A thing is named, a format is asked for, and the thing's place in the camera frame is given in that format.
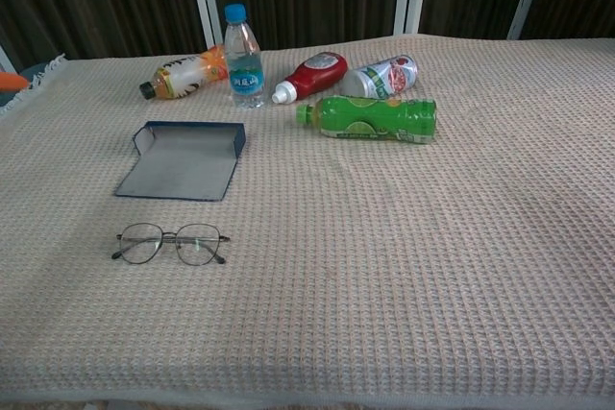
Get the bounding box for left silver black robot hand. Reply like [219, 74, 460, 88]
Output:
[0, 70, 29, 93]

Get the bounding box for blue glasses case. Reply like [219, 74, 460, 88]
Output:
[113, 120, 247, 203]

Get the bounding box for thin black metal eyeglasses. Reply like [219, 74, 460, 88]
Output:
[111, 222, 232, 267]

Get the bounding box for orange juice bottle black cap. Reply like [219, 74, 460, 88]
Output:
[138, 43, 230, 102]

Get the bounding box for clear water bottle blue cap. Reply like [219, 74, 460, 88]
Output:
[223, 3, 267, 110]

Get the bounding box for red ketchup squeeze bottle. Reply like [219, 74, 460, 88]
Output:
[271, 51, 349, 106]

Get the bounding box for green drink bottle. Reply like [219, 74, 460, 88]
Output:
[295, 95, 438, 146]

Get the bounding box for white red drink can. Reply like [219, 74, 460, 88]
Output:
[339, 54, 419, 99]

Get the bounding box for beige waffle weave tablecloth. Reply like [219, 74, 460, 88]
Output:
[0, 34, 615, 406]

